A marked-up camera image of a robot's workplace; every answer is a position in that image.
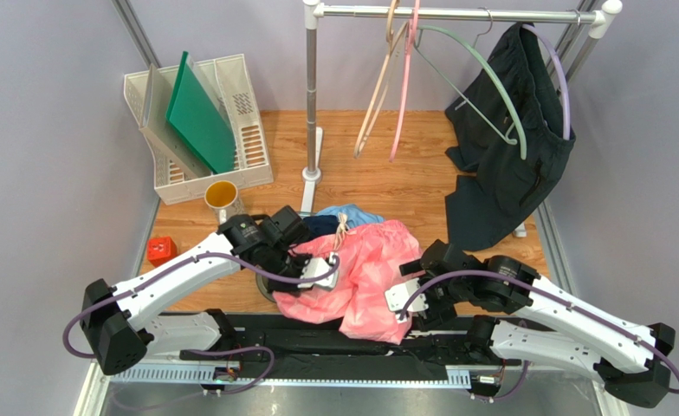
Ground light blue garment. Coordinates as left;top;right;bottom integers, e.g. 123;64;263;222
316;204;385;228

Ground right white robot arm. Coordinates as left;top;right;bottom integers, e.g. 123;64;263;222
385;241;679;408

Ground pink clothes hanger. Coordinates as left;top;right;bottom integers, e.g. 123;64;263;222
389;0;421;162

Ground grey laundry basket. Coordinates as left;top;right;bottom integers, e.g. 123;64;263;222
255;273;276;303

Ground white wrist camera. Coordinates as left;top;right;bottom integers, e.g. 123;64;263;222
385;278;429;322
297;251;340;291

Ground purple clothes hanger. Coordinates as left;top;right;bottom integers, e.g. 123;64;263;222
522;23;572;141

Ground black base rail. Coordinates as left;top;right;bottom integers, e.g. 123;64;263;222
160;311;525;382

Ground pink patterned shorts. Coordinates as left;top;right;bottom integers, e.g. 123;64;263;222
273;220;422;345

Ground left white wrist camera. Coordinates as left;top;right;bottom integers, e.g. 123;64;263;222
297;251;340;291

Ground red small box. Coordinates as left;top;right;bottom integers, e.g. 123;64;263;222
145;236;178;267

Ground beige clothes hanger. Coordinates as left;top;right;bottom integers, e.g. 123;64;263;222
353;0;408;159

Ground grey folder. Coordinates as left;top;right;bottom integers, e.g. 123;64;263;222
139;64;211;179

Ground white plastic file tray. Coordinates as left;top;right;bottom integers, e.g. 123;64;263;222
124;55;274;205

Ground navy blue garment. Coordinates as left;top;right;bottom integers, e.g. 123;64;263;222
303;215;340;239

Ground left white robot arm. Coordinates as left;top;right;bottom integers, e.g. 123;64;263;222
63;206;339;375

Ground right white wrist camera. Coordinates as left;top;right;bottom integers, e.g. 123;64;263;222
385;278;429;322

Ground yellow cup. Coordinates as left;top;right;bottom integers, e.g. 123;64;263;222
204;180;247;224

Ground green folder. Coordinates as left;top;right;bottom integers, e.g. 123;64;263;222
165;51;236;174

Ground dark hanging shorts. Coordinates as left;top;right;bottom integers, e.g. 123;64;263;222
445;23;576;251

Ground metal clothes rack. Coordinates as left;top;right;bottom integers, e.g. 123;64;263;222
299;0;624;239

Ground green clothes hanger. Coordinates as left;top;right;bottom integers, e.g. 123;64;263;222
413;24;528;160

